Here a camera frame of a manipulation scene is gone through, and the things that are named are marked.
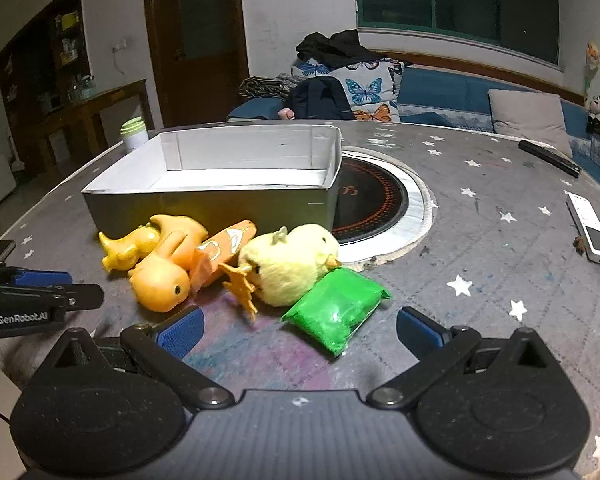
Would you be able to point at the grey pillow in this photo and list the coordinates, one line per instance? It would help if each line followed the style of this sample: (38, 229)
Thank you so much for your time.
(527, 120)

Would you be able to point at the white cardboard box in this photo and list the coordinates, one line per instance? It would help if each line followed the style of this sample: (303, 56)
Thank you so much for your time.
(205, 205)

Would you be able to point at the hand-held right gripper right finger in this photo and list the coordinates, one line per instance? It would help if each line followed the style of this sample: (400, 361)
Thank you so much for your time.
(420, 332)

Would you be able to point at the yellow packet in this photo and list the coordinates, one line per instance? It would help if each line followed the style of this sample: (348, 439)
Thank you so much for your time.
(290, 265)

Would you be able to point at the small pink object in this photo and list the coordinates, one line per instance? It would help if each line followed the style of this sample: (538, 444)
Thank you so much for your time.
(286, 113)

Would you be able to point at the black remote control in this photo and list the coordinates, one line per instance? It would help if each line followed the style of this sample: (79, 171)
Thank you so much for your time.
(550, 157)

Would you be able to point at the orange flower toy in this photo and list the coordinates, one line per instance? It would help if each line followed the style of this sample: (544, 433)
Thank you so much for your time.
(592, 55)

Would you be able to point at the white remote control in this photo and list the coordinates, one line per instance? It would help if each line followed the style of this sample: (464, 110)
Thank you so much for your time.
(592, 230)

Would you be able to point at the white jar with green lid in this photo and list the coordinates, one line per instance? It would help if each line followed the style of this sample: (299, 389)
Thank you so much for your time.
(133, 137)

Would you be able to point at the wooden desk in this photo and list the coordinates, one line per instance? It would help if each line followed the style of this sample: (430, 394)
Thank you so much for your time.
(90, 105)

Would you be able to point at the dark wooden door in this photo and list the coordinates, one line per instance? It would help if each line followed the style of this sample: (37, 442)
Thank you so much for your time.
(205, 35)

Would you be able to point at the black clothing pile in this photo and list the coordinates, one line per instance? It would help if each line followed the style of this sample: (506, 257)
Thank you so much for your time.
(340, 47)

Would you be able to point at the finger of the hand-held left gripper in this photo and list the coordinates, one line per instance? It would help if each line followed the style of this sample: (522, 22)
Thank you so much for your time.
(80, 296)
(40, 277)

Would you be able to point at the butterfly print cushion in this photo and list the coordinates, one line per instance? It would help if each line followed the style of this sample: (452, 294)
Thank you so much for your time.
(370, 90)

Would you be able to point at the striped blanket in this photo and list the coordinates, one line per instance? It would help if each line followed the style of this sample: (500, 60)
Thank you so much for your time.
(262, 85)

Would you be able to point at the wooden shelf cabinet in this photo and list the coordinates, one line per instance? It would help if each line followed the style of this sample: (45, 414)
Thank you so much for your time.
(35, 60)

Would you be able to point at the black and white plush cow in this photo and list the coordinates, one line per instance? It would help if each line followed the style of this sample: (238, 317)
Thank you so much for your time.
(597, 112)

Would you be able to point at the grey star print table cover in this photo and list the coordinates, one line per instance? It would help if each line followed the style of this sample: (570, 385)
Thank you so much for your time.
(495, 260)

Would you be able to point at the green plastic packet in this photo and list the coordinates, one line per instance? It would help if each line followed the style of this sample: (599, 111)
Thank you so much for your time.
(335, 310)

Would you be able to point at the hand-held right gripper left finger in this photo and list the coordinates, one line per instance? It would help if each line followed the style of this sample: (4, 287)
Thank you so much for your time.
(182, 332)

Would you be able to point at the blue sofa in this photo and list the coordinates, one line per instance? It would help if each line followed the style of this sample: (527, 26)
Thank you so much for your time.
(445, 92)

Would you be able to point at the orange dinosaur toy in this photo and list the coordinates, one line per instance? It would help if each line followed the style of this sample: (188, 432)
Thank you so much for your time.
(160, 275)

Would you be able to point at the orange snack packet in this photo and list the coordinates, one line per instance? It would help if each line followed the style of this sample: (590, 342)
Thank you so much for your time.
(220, 250)

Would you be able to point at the round black induction hob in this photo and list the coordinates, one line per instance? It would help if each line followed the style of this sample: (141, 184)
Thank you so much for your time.
(375, 200)

